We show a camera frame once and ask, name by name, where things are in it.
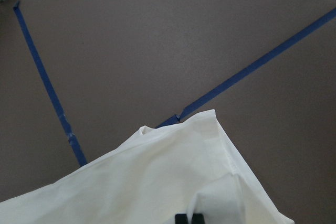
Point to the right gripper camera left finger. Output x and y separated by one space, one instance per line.
181 219

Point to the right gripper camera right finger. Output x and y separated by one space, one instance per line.
197 219

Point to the cream long-sleeve cat shirt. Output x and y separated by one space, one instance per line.
187 168

